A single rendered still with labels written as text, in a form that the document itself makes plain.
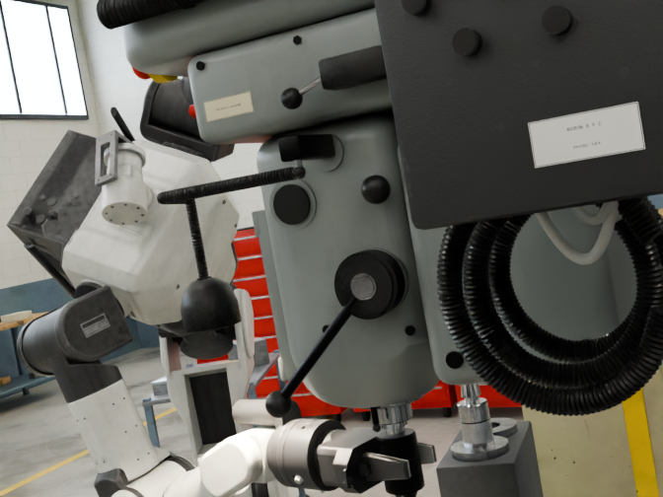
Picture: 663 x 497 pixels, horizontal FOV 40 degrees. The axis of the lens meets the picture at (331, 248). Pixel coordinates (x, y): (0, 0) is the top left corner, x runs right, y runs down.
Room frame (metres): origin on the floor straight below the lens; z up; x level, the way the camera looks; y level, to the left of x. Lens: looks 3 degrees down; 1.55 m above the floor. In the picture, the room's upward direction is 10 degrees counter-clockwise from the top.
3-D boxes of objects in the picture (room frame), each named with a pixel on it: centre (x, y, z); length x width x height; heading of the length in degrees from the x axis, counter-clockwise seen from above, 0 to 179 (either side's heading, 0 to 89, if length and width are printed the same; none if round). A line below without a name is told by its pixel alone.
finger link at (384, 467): (1.04, -0.02, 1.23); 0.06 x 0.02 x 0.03; 49
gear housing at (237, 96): (1.05, -0.07, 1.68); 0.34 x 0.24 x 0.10; 64
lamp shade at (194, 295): (1.14, 0.16, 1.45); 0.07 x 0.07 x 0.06
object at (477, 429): (1.40, -0.17, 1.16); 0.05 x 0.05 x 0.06
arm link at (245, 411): (1.21, 0.11, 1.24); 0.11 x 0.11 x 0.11; 49
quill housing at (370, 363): (1.06, -0.04, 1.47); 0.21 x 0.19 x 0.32; 154
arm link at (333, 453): (1.13, 0.03, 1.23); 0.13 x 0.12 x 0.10; 139
